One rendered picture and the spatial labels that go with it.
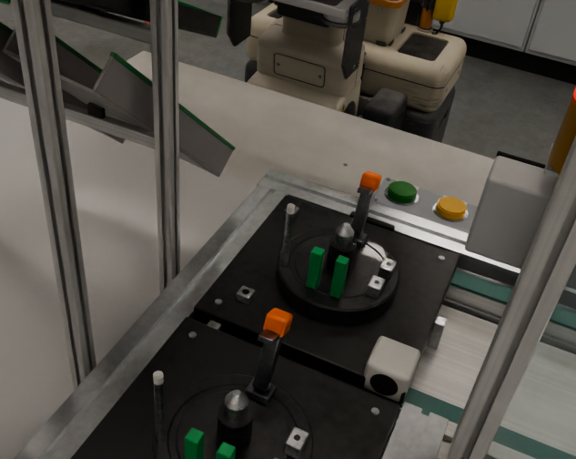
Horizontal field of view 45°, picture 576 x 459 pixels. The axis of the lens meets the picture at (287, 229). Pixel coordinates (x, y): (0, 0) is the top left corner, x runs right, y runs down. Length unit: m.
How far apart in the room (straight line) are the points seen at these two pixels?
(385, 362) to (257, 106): 0.76
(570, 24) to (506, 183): 3.26
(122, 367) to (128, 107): 0.26
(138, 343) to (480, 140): 2.55
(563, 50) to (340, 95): 2.40
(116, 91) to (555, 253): 0.43
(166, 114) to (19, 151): 0.53
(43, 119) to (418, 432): 0.44
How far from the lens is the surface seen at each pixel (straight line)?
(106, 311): 0.91
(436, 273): 0.84
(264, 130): 1.27
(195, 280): 0.81
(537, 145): 3.24
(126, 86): 0.72
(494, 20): 3.82
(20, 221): 1.07
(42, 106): 0.56
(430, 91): 1.74
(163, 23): 0.68
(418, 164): 1.24
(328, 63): 1.50
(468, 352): 0.84
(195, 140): 0.84
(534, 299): 0.55
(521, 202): 0.53
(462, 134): 3.16
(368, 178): 0.79
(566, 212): 0.49
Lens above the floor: 1.51
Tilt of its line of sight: 39 degrees down
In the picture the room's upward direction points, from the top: 7 degrees clockwise
